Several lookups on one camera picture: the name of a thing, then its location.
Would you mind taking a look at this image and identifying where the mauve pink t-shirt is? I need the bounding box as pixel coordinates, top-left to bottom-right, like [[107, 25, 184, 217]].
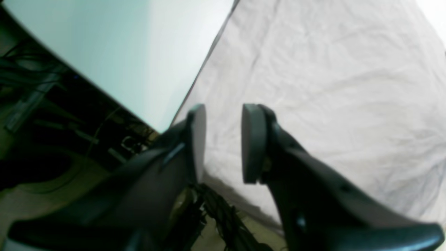
[[175, 0, 446, 233]]

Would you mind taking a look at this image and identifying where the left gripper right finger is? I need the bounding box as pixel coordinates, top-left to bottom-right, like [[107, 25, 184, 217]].
[[242, 104, 445, 251]]

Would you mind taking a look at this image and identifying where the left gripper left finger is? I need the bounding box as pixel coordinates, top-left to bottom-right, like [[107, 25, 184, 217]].
[[7, 104, 207, 251]]

